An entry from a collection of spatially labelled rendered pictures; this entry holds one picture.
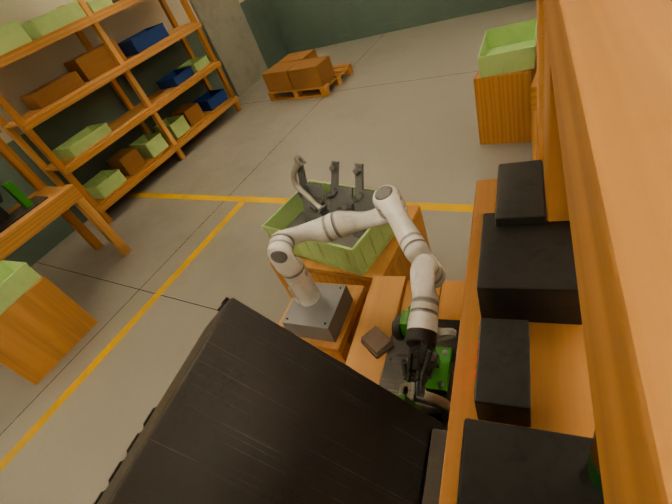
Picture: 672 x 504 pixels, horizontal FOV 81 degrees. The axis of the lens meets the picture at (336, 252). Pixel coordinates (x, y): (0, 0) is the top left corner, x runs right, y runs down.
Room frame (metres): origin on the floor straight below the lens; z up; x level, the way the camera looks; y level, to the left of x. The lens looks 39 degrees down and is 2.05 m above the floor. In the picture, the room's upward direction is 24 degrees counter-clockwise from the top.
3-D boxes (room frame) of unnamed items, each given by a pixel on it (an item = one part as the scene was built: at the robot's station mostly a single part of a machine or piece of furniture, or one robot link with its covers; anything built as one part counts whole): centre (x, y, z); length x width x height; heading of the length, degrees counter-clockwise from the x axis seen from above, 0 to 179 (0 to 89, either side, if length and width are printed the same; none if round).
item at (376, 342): (0.85, 0.00, 0.91); 0.10 x 0.08 x 0.03; 17
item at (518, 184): (0.48, -0.31, 1.59); 0.15 x 0.07 x 0.07; 146
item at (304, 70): (6.69, -0.75, 0.22); 1.20 x 0.81 x 0.44; 41
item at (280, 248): (1.16, 0.17, 1.19); 0.09 x 0.09 x 0.17; 72
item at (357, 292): (1.17, 0.17, 0.83); 0.32 x 0.32 x 0.04; 53
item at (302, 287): (1.17, 0.17, 1.03); 0.09 x 0.09 x 0.17; 55
